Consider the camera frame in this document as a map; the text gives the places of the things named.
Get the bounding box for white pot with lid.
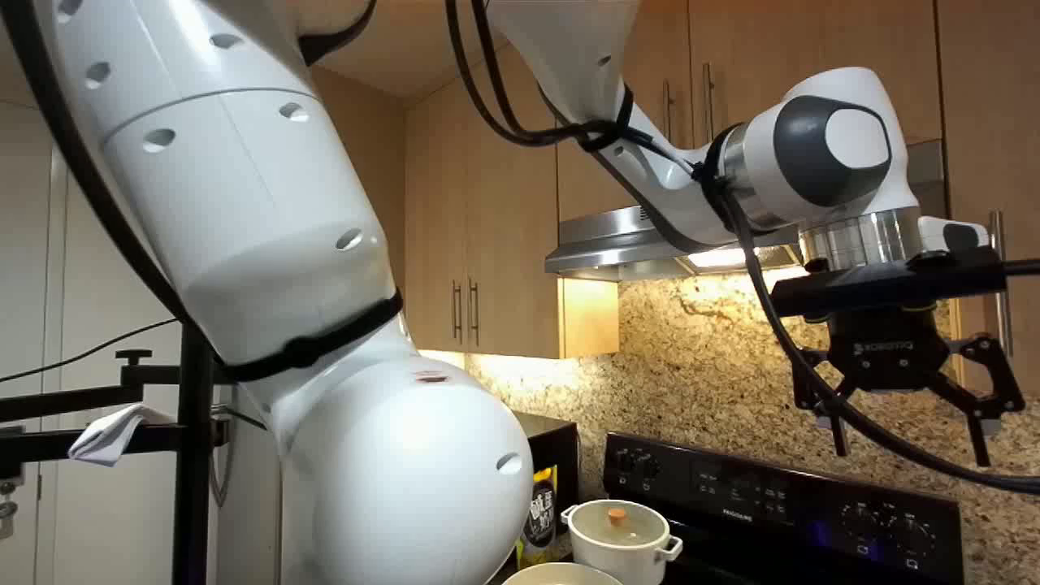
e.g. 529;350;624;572
558;497;689;585

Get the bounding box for black stove top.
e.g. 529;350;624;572
603;433;968;585

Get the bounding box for white round bowl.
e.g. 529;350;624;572
501;560;629;585

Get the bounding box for black strap on robot base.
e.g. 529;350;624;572
215;291;408;384

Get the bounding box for white closet door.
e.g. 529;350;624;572
0;101;189;585

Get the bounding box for thick black base cable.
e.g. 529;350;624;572
0;0;200;328

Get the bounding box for black strap on robot forearm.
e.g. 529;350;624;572
580;84;641;156

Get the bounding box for black camera stand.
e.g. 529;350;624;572
0;323;237;585

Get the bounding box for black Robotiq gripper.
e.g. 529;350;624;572
788;307;1026;472

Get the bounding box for white crumpled paper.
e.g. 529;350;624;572
67;402;177;472

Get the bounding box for stainless steel stove hood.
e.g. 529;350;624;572
544;138;953;286

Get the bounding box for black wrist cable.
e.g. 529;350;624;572
441;0;1040;502

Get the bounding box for thin black wire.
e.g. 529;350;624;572
0;316;184;387

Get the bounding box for light wood cabinet door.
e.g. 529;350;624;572
556;0;693;226
686;0;944;149

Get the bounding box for black box appliance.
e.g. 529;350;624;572
510;409;582;514

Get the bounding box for tall light wood wall cabinet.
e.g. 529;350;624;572
936;0;1040;400

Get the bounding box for yellow and black bag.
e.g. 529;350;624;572
517;465;567;568

